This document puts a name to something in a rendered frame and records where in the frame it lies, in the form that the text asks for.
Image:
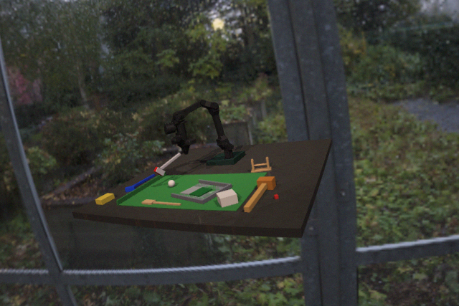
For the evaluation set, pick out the green putting mat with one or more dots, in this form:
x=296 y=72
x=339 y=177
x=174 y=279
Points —
x=243 y=184

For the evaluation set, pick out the beige square block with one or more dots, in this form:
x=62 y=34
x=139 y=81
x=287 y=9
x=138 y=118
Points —
x=226 y=198

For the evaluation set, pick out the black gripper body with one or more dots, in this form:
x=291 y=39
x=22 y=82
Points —
x=186 y=140

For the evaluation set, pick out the yellow rectangular block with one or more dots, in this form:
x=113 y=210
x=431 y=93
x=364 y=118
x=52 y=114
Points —
x=105 y=198

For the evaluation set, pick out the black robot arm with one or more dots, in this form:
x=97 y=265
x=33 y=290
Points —
x=213 y=109

